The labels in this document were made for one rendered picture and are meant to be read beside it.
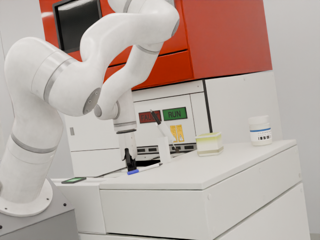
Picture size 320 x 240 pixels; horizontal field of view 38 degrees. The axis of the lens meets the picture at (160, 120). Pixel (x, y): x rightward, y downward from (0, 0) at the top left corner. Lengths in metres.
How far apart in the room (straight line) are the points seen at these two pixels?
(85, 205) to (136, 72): 0.47
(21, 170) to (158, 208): 0.36
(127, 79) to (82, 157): 0.81
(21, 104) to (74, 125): 1.19
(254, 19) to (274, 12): 0.98
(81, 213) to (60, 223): 0.13
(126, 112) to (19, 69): 0.65
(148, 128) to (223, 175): 0.83
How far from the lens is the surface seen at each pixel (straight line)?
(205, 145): 1.51
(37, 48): 1.07
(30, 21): 4.89
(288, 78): 3.23
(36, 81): 1.05
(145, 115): 1.97
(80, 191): 1.38
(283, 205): 1.52
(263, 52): 2.34
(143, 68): 1.54
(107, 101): 1.57
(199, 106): 1.81
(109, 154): 2.15
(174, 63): 1.80
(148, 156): 1.98
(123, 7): 1.33
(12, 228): 1.21
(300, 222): 1.65
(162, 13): 1.28
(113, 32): 1.18
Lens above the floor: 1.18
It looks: 3 degrees down
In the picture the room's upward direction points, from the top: 9 degrees counter-clockwise
